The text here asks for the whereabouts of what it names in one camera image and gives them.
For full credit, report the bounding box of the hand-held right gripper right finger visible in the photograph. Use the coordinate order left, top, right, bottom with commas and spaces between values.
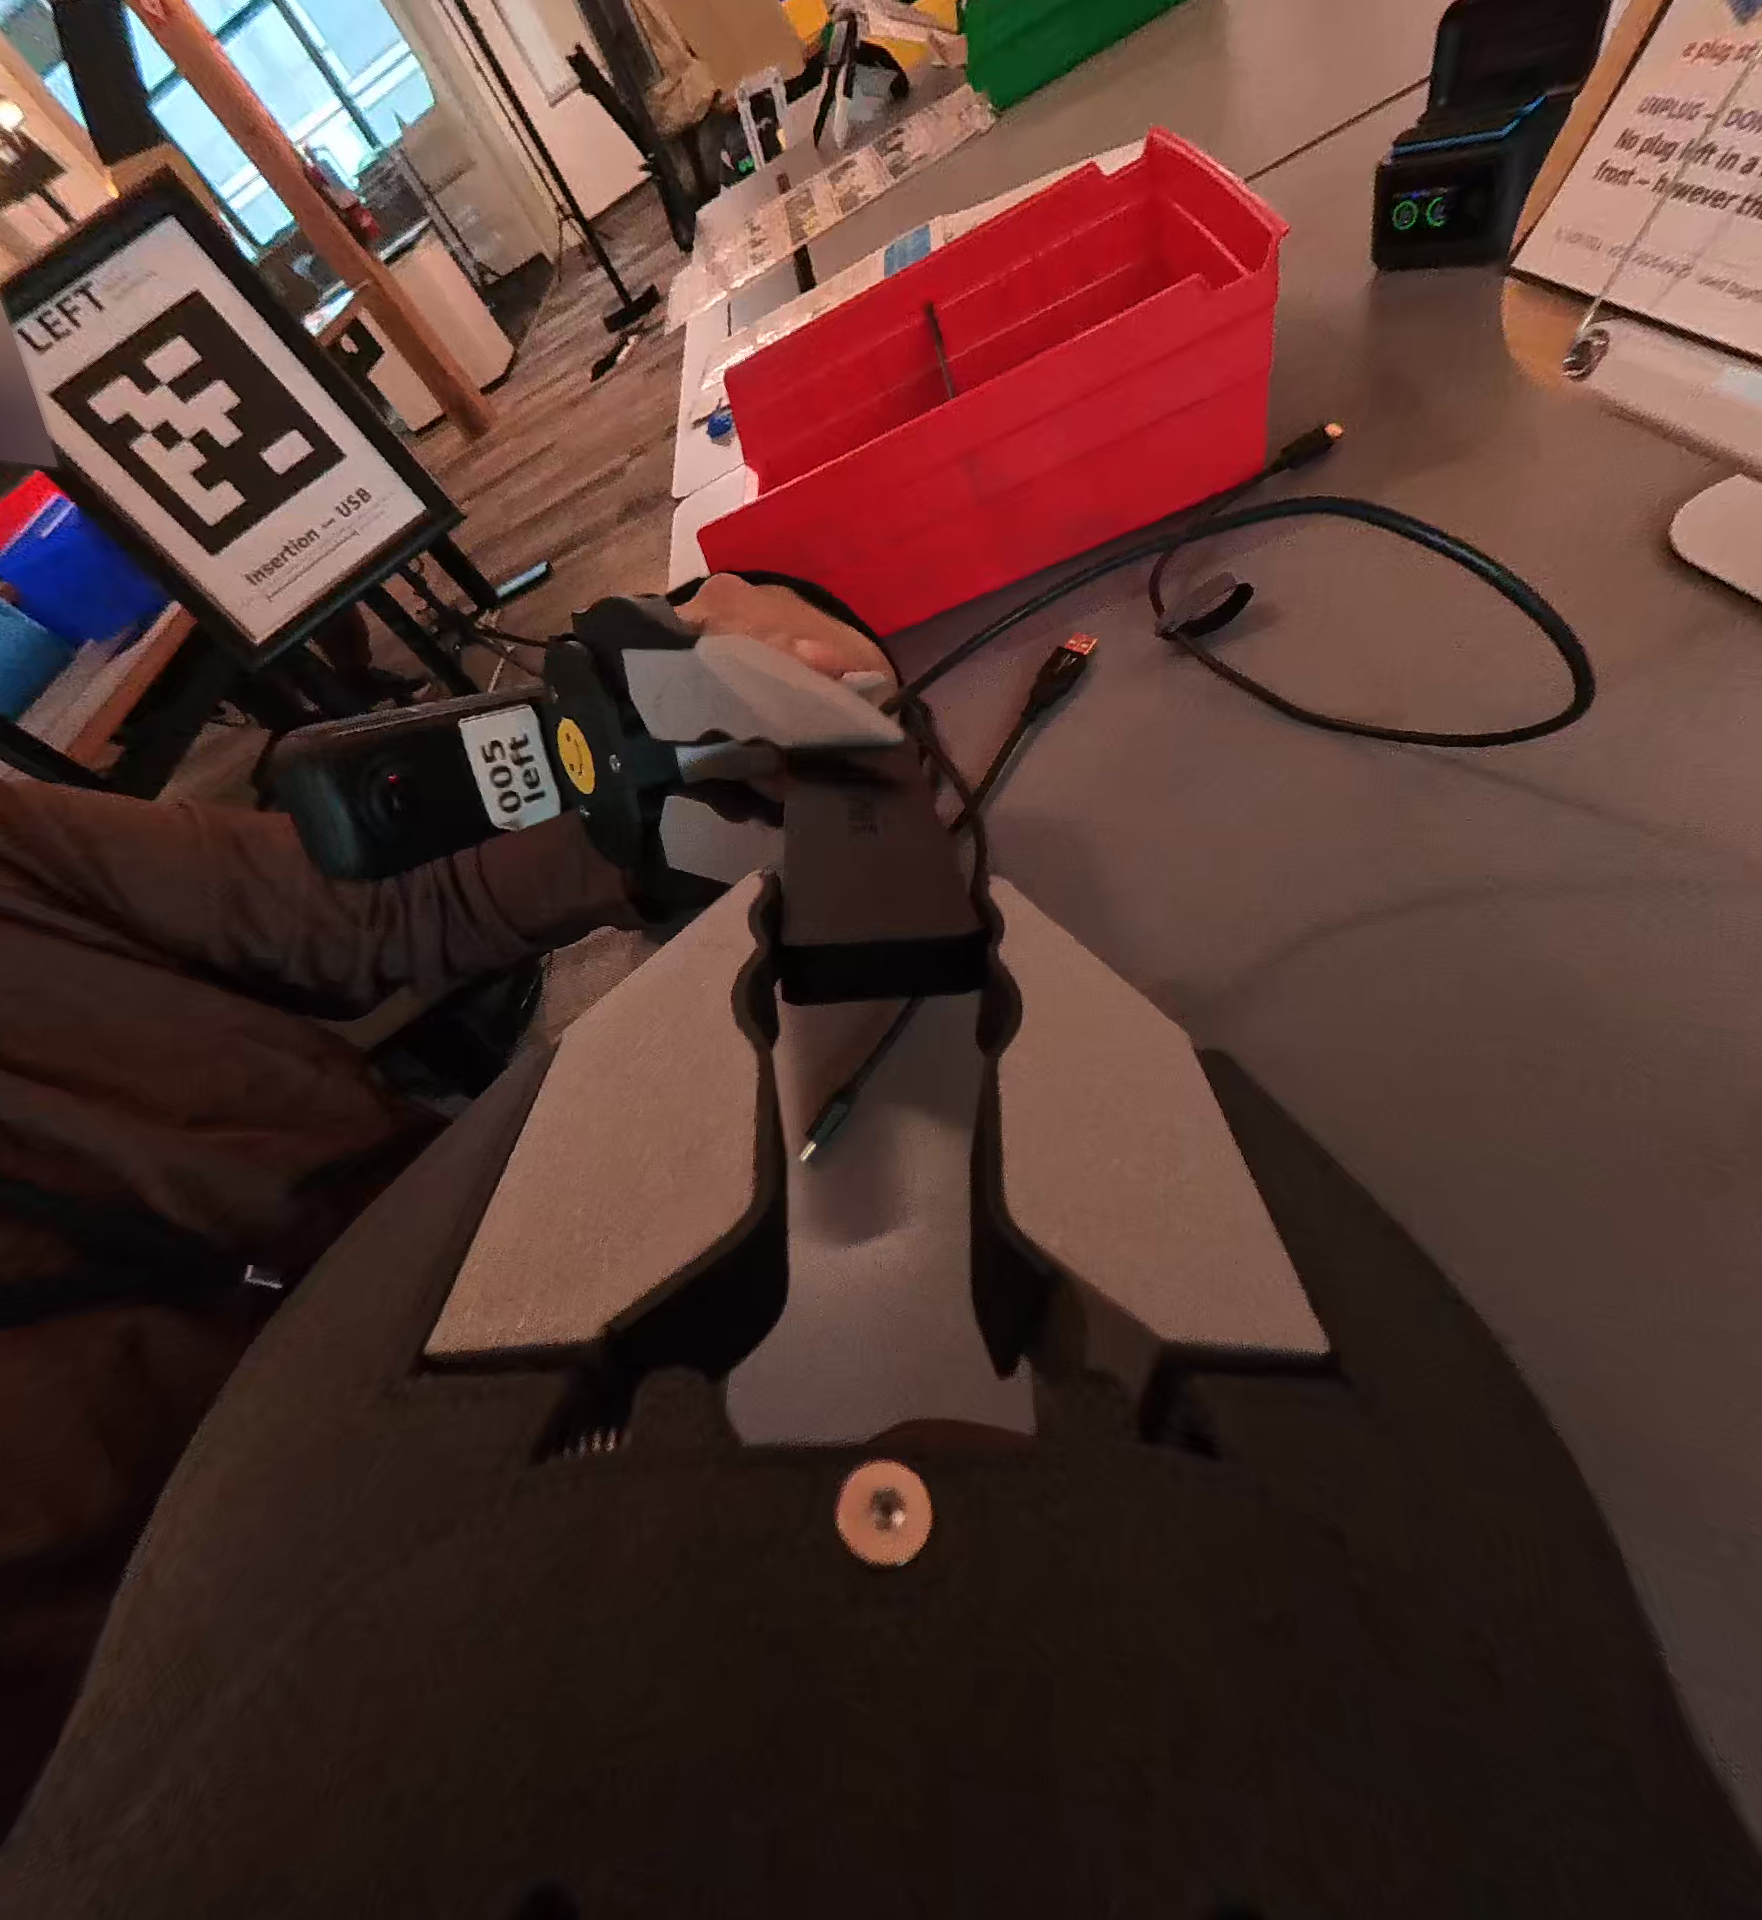
968, 877, 1336, 1380

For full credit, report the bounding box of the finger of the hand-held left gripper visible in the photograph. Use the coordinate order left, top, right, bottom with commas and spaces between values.
620, 629, 908, 751
655, 742, 796, 898

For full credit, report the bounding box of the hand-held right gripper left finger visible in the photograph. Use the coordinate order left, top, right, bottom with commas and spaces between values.
419, 874, 794, 1370

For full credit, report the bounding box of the black USB hub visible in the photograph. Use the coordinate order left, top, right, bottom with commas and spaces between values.
771, 733, 994, 1010

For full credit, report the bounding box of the black hub cable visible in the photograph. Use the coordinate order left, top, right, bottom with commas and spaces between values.
798, 991, 925, 1165

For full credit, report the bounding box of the person's left forearm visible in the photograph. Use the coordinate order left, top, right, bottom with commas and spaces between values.
0, 767, 643, 1037

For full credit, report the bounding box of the person's left hand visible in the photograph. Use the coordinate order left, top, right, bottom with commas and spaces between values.
670, 574, 885, 707

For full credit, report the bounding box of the red plastic bin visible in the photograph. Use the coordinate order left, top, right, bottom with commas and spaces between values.
698, 126, 1291, 639

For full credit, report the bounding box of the black framed tag sign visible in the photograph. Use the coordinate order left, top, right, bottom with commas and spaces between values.
0, 161, 466, 671

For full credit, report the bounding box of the green plastic bin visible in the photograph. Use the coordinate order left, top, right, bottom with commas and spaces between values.
959, 0, 1190, 110

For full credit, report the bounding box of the black charging case with display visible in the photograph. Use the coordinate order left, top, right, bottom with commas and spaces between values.
1367, 0, 1617, 272

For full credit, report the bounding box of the instruction sheet on wooden stand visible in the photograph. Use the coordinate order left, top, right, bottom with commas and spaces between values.
1500, 0, 1762, 451

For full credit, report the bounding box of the white board ledge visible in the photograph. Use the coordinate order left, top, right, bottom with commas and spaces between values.
1569, 321, 1762, 511

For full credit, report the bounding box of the printed instruction sheet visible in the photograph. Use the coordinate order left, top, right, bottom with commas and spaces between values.
1509, 0, 1762, 389

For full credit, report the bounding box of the thick black USB cable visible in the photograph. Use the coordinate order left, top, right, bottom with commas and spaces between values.
1147, 494, 1595, 748

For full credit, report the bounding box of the wire page holder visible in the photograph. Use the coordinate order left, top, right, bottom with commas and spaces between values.
1559, 0, 1762, 379

